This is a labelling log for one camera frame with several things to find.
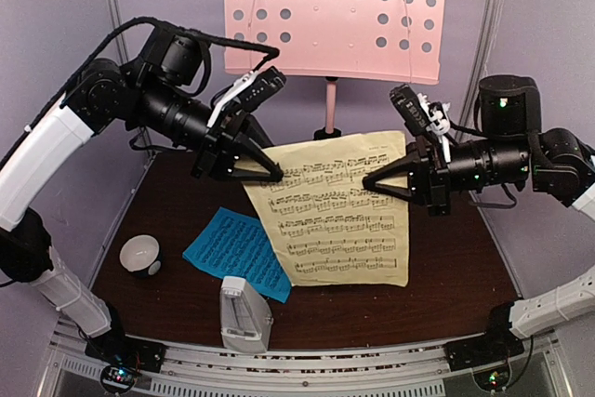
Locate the front aluminium rail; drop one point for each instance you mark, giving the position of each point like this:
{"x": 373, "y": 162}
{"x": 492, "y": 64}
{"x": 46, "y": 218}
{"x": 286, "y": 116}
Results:
{"x": 412, "y": 369}

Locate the white and navy bowl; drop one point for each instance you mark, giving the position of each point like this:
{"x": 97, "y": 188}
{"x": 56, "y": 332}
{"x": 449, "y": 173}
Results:
{"x": 141, "y": 256}

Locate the white metronome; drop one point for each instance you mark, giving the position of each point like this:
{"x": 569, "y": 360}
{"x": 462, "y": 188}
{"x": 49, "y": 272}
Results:
{"x": 245, "y": 317}

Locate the aluminium frame post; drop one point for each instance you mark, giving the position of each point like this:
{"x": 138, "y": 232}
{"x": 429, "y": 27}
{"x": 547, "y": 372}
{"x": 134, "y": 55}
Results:
{"x": 116, "y": 11}
{"x": 487, "y": 37}

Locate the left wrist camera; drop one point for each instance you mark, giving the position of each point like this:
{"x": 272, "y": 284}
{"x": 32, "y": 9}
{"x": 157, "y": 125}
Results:
{"x": 247, "y": 94}

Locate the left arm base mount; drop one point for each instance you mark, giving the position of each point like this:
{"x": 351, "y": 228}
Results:
{"x": 122, "y": 371}

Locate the yellow sheet music page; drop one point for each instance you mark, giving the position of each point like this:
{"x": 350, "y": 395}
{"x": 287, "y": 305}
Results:
{"x": 324, "y": 227}

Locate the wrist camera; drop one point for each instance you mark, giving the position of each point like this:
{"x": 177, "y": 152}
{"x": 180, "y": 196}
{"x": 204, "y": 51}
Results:
{"x": 423, "y": 118}
{"x": 247, "y": 94}

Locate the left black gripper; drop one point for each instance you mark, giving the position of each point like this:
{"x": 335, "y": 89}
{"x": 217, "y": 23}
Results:
{"x": 223, "y": 142}

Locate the blue sheet music page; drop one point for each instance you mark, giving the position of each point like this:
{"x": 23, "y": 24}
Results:
{"x": 233, "y": 244}

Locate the pink music stand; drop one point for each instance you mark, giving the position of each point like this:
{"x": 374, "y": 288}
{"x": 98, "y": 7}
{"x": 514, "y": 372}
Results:
{"x": 387, "y": 40}

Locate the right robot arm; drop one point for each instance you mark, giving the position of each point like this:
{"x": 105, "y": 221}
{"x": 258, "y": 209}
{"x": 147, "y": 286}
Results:
{"x": 506, "y": 146}

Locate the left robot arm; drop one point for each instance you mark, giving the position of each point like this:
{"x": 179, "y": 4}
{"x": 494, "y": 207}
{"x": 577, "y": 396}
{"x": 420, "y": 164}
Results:
{"x": 158, "y": 89}

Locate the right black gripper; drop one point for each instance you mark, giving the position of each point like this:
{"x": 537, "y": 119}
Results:
{"x": 429, "y": 182}

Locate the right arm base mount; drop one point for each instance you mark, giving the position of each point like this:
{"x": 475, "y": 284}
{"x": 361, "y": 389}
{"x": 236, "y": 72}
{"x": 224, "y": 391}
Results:
{"x": 487, "y": 360}

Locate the left aluminium frame post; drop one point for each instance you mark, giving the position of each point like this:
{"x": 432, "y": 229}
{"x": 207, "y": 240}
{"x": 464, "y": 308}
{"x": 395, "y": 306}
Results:
{"x": 116, "y": 11}

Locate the right aluminium frame post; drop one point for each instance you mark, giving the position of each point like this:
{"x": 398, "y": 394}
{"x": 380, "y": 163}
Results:
{"x": 487, "y": 37}

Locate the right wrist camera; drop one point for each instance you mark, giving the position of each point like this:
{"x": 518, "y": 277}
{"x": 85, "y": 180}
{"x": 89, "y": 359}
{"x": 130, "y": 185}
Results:
{"x": 423, "y": 118}

